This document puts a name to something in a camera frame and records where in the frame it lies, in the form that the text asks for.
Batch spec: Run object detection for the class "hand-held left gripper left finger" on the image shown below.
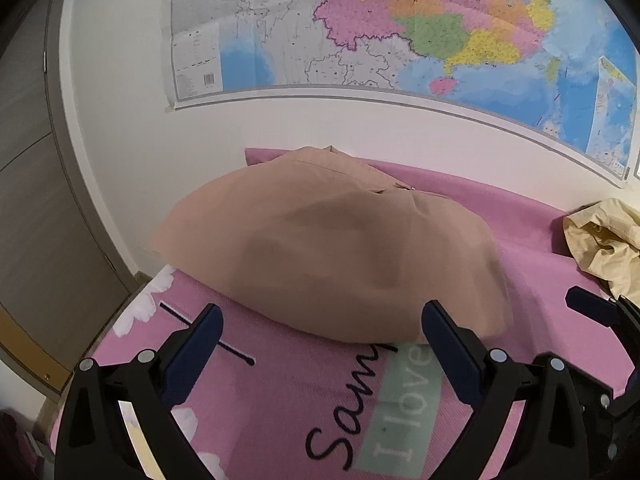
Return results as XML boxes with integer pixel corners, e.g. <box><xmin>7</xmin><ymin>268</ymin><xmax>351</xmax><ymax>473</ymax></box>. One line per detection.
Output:
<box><xmin>54</xmin><ymin>304</ymin><xmax>225</xmax><ymax>480</ymax></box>

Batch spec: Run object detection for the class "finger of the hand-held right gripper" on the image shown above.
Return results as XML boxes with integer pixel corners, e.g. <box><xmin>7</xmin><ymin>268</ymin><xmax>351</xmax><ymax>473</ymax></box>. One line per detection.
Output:
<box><xmin>585</xmin><ymin>382</ymin><xmax>640</xmax><ymax>421</ymax></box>
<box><xmin>566</xmin><ymin>286</ymin><xmax>640</xmax><ymax>333</ymax></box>

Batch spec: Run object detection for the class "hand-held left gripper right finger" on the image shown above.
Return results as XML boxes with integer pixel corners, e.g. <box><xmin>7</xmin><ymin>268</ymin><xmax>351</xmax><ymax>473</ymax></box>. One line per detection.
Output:
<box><xmin>421</xmin><ymin>300</ymin><xmax>591</xmax><ymax>480</ymax></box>

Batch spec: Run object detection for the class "pink jacket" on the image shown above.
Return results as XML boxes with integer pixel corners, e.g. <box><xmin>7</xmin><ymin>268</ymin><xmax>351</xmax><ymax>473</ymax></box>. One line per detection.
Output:
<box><xmin>152</xmin><ymin>145</ymin><xmax>516</xmax><ymax>346</ymax></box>

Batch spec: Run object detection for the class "cream jacket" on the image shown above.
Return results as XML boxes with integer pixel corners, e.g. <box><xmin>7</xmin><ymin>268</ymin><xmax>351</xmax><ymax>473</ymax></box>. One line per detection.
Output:
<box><xmin>562</xmin><ymin>198</ymin><xmax>640</xmax><ymax>296</ymax></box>

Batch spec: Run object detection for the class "pink flowered bed sheet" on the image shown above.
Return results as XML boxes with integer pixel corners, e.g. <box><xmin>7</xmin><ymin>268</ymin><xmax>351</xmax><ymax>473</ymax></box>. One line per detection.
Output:
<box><xmin>50</xmin><ymin>147</ymin><xmax>640</xmax><ymax>480</ymax></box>

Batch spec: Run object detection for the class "dark red cloth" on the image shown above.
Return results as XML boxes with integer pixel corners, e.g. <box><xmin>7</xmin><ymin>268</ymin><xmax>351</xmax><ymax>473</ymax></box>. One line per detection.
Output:
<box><xmin>0</xmin><ymin>407</ymin><xmax>43</xmax><ymax>480</ymax></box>

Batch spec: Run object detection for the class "grey brown wardrobe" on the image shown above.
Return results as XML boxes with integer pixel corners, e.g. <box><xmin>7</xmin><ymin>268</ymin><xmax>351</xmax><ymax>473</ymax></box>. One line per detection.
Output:
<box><xmin>0</xmin><ymin>0</ymin><xmax>136</xmax><ymax>396</ymax></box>

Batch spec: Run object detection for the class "colourful wall map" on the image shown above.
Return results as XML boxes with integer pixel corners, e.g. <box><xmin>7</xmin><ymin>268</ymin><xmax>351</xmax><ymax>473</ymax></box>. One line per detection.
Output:
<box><xmin>162</xmin><ymin>0</ymin><xmax>640</xmax><ymax>190</ymax></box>

